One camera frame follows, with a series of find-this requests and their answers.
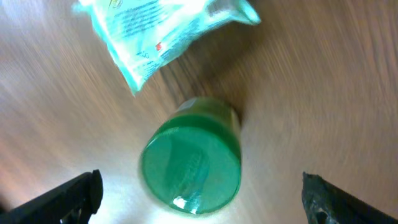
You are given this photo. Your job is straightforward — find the green lid jar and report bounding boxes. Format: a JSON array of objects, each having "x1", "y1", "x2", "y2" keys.
[{"x1": 139, "y1": 97, "x2": 242, "y2": 215}]

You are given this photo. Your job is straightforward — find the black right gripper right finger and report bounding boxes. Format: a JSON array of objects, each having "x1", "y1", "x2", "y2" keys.
[{"x1": 302, "y1": 172, "x2": 397, "y2": 224}]

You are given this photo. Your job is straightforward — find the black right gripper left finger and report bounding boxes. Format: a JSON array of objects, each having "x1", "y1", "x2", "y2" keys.
[{"x1": 1, "y1": 170, "x2": 103, "y2": 224}]

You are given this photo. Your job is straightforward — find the teal wipes packet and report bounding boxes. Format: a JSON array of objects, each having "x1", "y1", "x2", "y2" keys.
[{"x1": 72, "y1": 0, "x2": 261, "y2": 93}]

